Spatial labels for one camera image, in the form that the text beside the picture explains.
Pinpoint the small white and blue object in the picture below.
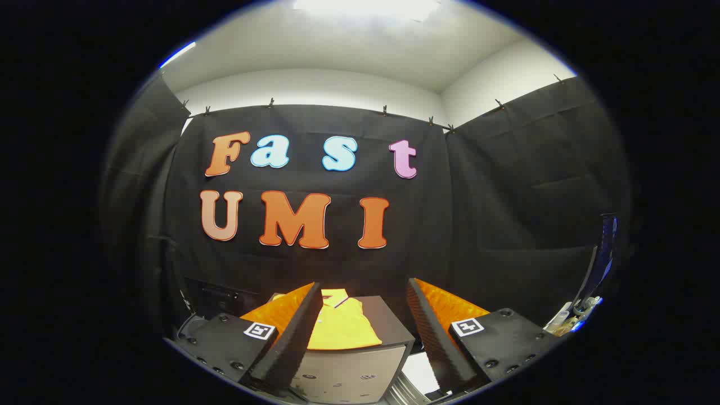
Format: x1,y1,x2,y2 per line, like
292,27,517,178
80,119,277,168
544,297,604,338

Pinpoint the dark-topped grey cabinet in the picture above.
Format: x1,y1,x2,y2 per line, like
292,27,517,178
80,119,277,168
269,292,416,404

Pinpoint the ceiling light panel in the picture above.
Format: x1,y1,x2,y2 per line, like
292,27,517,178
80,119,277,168
292,0,445,22

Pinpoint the grey top-load washing machine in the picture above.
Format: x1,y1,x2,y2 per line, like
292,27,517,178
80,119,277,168
169,277,265,345

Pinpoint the dark blue upright panel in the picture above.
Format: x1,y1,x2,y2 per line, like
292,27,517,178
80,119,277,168
571,213,619,316

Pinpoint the black backdrop cloth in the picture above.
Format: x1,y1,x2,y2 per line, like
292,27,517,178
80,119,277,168
101,73,633,338

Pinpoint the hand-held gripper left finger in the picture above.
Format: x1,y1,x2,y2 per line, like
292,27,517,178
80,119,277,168
166,281,325,394

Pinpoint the washing machine glass lid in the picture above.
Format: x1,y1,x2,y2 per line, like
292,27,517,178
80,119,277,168
184,277,263,319

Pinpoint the yellow polo shirt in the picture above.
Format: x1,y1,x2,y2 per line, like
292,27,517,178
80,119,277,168
273,288,383,351

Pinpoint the row of black cloth clips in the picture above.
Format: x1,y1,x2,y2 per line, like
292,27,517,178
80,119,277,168
180,73,566,136

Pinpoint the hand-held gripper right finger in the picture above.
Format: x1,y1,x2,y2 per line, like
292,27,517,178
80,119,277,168
405,277,566,395

